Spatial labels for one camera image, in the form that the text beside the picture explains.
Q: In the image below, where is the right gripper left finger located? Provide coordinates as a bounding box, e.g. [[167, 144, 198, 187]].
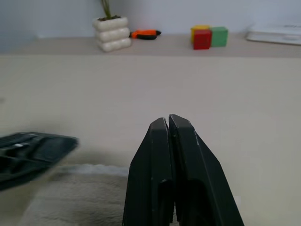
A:
[[122, 117, 176, 226]]

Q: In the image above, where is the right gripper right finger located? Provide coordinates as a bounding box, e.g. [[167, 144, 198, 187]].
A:
[[168, 114, 246, 226]]

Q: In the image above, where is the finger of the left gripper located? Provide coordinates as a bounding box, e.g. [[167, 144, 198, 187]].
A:
[[0, 132, 79, 192]]

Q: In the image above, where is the beige towel with white trim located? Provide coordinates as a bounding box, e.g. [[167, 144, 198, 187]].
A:
[[17, 163, 129, 226]]

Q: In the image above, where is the red cube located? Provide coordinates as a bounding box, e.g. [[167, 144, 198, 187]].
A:
[[193, 29, 212, 50]]

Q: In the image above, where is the green cube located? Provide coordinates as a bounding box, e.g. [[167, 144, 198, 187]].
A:
[[209, 26, 229, 48]]

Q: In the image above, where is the orange and black tool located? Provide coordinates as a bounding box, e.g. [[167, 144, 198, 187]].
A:
[[130, 29, 162, 40]]

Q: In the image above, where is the white bubble ceramic pot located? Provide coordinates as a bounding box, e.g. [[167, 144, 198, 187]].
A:
[[92, 16, 132, 52]]

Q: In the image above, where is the yellow cube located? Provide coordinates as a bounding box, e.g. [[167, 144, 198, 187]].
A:
[[190, 24, 210, 44]]

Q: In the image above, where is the white flat box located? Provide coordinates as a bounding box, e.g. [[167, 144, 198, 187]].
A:
[[245, 23, 301, 46]]

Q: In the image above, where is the green leafy plant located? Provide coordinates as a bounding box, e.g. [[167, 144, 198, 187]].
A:
[[100, 0, 113, 20]]

